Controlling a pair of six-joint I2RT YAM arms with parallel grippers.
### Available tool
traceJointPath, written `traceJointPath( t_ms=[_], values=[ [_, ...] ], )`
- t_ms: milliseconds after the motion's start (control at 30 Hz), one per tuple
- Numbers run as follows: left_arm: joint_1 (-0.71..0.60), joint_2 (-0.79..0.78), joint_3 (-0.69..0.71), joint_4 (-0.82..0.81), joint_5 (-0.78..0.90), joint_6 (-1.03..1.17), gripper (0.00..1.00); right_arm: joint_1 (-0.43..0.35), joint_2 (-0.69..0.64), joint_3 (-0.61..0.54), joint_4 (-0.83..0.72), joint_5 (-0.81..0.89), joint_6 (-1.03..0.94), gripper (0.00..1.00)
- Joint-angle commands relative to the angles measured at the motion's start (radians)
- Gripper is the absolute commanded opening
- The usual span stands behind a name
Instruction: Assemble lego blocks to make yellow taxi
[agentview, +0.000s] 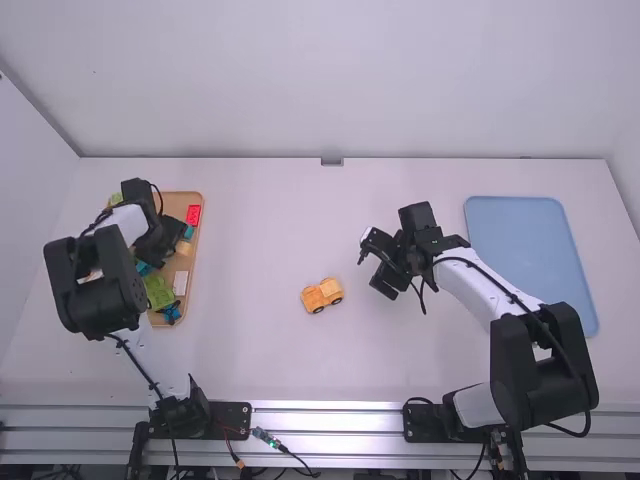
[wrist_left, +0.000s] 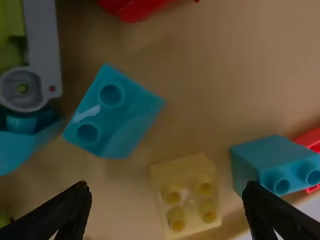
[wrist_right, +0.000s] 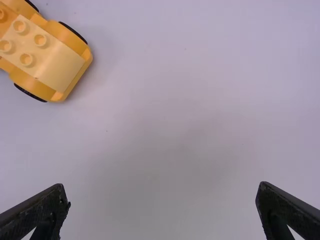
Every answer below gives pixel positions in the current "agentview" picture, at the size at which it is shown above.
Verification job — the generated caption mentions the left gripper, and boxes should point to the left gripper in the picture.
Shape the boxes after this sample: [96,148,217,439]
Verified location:
[133,215,190,266]

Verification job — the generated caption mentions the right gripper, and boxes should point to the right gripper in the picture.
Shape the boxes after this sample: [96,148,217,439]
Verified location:
[369,228,434,301]

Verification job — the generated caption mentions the yellow toy car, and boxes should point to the yellow toy car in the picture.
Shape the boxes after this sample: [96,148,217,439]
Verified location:
[299,277,346,316]

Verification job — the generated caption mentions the tan tray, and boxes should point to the tan tray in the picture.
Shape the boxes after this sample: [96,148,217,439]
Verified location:
[102,189,206,329]

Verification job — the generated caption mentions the blue and black toy brick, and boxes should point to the blue and black toy brick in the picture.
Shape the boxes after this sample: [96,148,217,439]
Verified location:
[158,299,183,324]

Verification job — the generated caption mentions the blue mat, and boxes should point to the blue mat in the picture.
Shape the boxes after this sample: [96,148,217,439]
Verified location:
[463,194,600,339]

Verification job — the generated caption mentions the silver rails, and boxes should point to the silver rails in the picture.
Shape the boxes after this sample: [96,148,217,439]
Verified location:
[0,399,640,474]

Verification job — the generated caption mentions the black cable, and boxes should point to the black cable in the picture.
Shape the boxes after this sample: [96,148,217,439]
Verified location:
[547,394,594,440]
[148,182,166,217]
[407,272,441,317]

